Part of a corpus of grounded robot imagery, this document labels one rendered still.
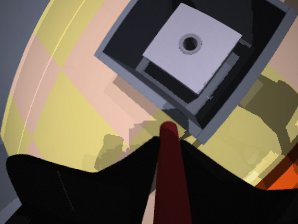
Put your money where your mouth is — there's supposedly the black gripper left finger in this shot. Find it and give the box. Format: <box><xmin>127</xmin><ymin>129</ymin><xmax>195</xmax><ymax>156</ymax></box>
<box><xmin>5</xmin><ymin>137</ymin><xmax>160</xmax><ymax>224</ymax></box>

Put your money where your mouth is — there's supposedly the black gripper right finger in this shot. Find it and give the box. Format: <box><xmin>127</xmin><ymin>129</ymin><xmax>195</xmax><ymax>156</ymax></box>
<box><xmin>180</xmin><ymin>139</ymin><xmax>298</xmax><ymax>224</ymax></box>

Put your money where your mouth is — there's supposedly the dark red peg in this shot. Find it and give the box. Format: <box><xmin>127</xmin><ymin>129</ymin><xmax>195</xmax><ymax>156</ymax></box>
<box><xmin>153</xmin><ymin>121</ymin><xmax>193</xmax><ymax>224</ymax></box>

